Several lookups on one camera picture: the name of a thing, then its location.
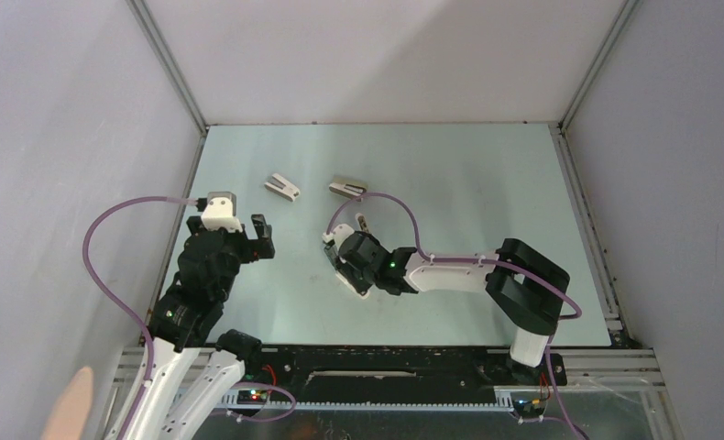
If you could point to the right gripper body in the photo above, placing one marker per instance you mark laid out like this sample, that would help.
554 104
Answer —
367 275

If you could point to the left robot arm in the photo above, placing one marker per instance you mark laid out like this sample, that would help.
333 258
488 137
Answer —
184 316

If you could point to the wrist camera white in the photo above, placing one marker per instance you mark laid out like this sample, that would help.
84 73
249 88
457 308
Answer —
218 212
338 235

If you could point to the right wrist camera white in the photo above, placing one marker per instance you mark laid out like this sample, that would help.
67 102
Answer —
338 235

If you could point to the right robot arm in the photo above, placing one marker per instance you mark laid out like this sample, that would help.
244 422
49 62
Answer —
527 287

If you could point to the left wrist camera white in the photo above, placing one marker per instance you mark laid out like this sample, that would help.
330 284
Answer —
218 212

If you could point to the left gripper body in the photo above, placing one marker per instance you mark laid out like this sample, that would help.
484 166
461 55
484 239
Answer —
240 250

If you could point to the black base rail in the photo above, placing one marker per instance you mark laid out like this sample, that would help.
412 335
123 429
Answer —
400 376

